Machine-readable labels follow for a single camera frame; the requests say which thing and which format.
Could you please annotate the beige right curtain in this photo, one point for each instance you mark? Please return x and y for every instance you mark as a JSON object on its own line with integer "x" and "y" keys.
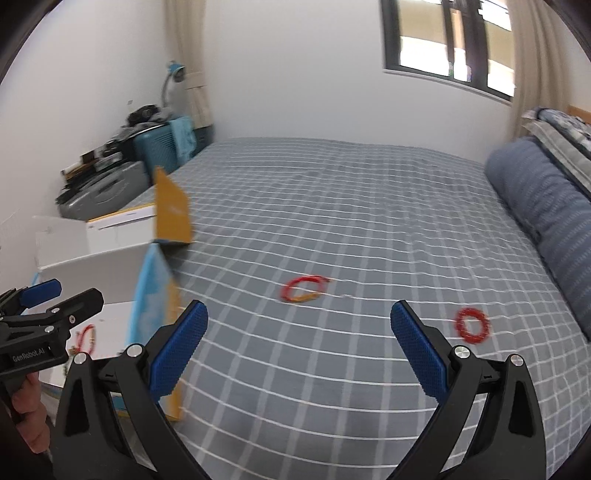
{"x": 552, "y": 52}

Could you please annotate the teal suitcase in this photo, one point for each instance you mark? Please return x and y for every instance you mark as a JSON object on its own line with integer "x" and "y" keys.
{"x": 155, "y": 147}

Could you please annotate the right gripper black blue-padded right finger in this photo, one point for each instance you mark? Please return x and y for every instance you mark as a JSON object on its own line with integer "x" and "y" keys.
{"x": 509, "y": 440}

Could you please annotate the blue striped folded duvet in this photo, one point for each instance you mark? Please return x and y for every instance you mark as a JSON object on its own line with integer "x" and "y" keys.
{"x": 553, "y": 211}

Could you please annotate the stack of dark items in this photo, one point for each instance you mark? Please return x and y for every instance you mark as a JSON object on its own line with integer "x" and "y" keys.
{"x": 114, "y": 153}

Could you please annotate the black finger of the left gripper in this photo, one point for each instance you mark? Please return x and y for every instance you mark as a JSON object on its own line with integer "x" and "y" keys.
{"x": 76, "y": 306}

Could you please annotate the light blue cloth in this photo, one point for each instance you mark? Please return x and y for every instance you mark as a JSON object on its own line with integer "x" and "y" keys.
{"x": 184, "y": 138}

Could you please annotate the dark framed window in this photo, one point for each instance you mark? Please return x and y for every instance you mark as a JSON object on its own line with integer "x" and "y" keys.
{"x": 467, "y": 42}

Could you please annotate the grey plaid pillow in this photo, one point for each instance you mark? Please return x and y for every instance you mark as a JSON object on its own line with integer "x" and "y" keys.
{"x": 565, "y": 155}

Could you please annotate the blue desk lamp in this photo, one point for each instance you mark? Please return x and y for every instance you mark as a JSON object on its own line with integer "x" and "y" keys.
{"x": 175, "y": 74}

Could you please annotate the beige left curtain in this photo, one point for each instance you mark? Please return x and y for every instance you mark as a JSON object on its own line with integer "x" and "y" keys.
{"x": 184, "y": 22}

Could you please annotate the person's left hand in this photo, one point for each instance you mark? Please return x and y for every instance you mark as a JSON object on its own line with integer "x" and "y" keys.
{"x": 33, "y": 427}

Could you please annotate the white cardboard box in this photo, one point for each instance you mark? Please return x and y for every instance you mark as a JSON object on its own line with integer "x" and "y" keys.
{"x": 121, "y": 255}

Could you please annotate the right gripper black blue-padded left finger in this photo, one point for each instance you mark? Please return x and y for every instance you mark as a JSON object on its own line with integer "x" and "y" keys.
{"x": 109, "y": 422}

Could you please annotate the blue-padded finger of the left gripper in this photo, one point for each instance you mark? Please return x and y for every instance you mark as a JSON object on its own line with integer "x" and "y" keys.
{"x": 16, "y": 301}

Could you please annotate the grey suitcase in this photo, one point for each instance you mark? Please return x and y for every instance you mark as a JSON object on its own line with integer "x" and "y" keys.
{"x": 103, "y": 193}

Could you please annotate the grey checked bed sheet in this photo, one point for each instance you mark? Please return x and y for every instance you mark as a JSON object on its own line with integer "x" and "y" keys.
{"x": 300, "y": 249}

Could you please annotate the beige curtain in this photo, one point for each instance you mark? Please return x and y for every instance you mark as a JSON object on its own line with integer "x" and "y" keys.
{"x": 184, "y": 22}
{"x": 552, "y": 52}

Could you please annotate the blue patterned pillow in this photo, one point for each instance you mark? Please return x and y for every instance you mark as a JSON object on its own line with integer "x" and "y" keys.
{"x": 573, "y": 128}

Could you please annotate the black headphones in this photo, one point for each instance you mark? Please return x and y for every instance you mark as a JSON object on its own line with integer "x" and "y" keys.
{"x": 142, "y": 114}

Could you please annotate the wooden headboard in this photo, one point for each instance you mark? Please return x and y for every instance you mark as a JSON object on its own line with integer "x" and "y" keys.
{"x": 582, "y": 114}

